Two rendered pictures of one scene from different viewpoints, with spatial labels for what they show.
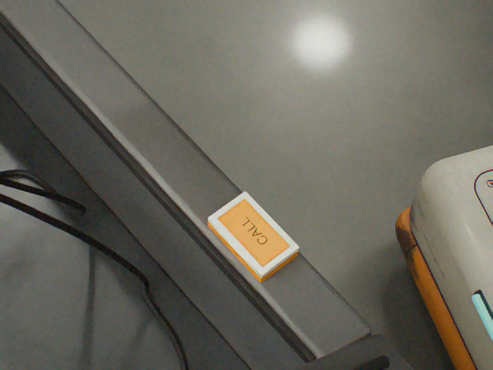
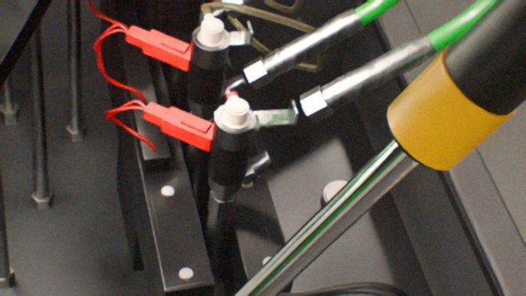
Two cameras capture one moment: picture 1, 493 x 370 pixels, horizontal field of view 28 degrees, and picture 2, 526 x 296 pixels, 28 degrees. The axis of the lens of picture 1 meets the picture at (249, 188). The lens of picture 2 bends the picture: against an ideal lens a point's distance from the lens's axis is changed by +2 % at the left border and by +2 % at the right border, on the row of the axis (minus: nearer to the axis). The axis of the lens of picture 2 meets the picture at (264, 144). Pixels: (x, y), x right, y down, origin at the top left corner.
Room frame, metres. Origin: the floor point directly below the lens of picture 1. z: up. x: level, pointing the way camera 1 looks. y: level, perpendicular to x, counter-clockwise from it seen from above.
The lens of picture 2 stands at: (-0.16, 0.11, 1.61)
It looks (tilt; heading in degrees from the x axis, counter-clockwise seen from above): 48 degrees down; 24
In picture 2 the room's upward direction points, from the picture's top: 11 degrees clockwise
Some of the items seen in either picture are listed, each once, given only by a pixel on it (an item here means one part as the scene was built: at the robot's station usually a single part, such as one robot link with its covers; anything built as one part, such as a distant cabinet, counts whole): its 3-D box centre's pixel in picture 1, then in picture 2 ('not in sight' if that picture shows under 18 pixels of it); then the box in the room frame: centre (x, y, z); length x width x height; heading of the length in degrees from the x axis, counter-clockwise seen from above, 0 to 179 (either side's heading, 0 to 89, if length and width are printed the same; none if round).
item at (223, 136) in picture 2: not in sight; (234, 209); (0.27, 0.31, 1.00); 0.05 x 0.03 x 0.21; 135
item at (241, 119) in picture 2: not in sight; (234, 117); (0.27, 0.32, 1.10); 0.02 x 0.02 x 0.03
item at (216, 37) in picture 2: not in sight; (210, 37); (0.32, 0.38, 1.10); 0.02 x 0.02 x 0.03
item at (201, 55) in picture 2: not in sight; (213, 131); (0.33, 0.37, 1.00); 0.05 x 0.03 x 0.21; 135
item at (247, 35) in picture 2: not in sight; (229, 35); (0.33, 0.37, 1.11); 0.03 x 0.02 x 0.01; 135
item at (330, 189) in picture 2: not in sight; (341, 199); (0.47, 0.29, 0.84); 0.04 x 0.04 x 0.01
